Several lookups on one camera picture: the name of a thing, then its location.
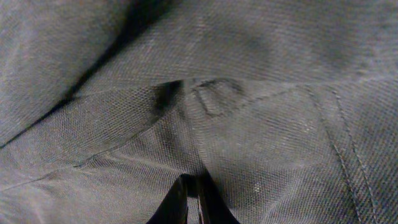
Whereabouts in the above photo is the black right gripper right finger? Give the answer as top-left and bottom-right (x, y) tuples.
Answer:
(196, 175), (240, 224)

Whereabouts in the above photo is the black t-shirt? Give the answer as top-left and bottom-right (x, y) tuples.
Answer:
(1, 0), (397, 223)

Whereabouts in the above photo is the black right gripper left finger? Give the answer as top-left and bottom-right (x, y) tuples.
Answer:
(147, 176), (188, 224)

